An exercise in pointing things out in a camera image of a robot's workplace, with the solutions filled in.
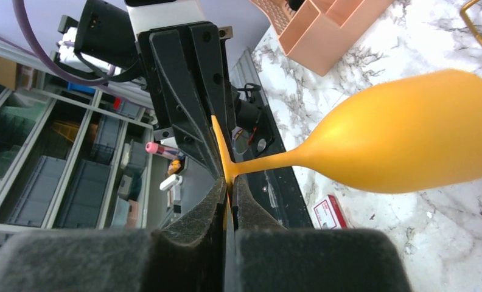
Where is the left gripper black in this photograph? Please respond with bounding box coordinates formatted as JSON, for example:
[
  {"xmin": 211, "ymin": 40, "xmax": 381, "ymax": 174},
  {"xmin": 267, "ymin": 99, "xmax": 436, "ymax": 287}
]
[{"xmin": 125, "ymin": 0, "xmax": 236, "ymax": 179}]

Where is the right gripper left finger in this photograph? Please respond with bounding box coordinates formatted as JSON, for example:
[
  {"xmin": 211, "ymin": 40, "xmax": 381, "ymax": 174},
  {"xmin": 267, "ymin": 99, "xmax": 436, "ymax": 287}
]
[{"xmin": 0, "ymin": 178, "xmax": 226, "ymax": 291}]

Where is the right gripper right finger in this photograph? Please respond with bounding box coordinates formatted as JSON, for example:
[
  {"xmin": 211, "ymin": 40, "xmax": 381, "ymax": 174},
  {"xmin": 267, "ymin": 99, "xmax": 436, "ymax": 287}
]
[{"xmin": 229, "ymin": 178, "xmax": 411, "ymax": 291}]

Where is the yellow wine glass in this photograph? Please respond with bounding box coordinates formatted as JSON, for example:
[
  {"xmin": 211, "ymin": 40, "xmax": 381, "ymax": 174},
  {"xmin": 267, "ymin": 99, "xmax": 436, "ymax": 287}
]
[{"xmin": 211, "ymin": 68, "xmax": 482, "ymax": 232}]

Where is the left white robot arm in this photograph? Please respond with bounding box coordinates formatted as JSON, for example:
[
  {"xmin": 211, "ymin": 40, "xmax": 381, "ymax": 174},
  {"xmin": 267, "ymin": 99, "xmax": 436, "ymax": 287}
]
[{"xmin": 74, "ymin": 1, "xmax": 236, "ymax": 182}]

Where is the gold wine glass rack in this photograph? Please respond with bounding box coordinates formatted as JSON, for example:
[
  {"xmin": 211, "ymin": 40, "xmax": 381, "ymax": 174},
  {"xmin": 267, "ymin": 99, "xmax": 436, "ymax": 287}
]
[{"xmin": 459, "ymin": 0, "xmax": 482, "ymax": 69}]

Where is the small red white card box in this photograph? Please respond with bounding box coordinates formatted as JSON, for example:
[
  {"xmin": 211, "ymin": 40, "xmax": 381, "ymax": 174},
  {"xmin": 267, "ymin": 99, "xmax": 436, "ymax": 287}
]
[{"xmin": 312, "ymin": 194, "xmax": 349, "ymax": 230}]

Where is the peach plastic file organizer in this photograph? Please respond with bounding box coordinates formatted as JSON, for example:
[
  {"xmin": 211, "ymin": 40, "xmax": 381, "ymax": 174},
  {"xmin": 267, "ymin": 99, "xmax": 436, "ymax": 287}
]
[{"xmin": 252, "ymin": 0, "xmax": 392, "ymax": 76}]

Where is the storage shelf with bins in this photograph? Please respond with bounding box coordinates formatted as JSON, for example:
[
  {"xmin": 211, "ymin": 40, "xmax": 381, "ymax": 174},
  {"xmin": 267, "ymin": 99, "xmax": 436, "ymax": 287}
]
[{"xmin": 0, "ymin": 30, "xmax": 186, "ymax": 267}]

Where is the black mounting rail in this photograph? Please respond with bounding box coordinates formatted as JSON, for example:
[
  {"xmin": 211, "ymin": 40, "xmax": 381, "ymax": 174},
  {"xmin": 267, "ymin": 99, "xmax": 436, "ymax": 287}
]
[{"xmin": 230, "ymin": 49, "xmax": 313, "ymax": 228}]

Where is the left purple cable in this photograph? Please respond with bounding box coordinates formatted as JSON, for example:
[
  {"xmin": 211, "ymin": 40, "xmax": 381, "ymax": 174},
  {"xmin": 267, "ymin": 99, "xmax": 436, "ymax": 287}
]
[{"xmin": 11, "ymin": 0, "xmax": 117, "ymax": 88}]

